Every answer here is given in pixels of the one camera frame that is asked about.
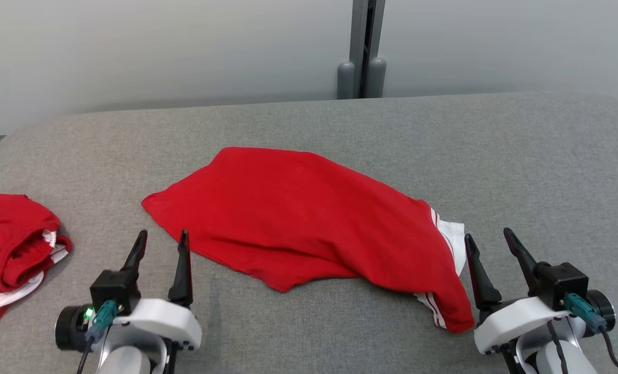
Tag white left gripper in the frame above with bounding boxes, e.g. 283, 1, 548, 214
55, 229, 202, 350

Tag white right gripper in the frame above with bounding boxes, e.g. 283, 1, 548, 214
464, 228, 616, 355

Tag red jersey with white trim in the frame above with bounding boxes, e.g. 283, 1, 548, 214
141, 146, 475, 333

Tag red Bulls 23 shorts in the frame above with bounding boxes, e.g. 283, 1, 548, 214
0, 194, 73, 334

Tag black cable with teal plug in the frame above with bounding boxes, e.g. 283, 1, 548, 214
75, 300, 118, 374
565, 293, 618, 374

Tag grey cylinder post foot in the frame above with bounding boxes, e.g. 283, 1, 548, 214
366, 57, 387, 99
337, 61, 356, 100

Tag grey partition post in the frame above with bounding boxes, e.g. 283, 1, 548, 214
349, 0, 386, 99

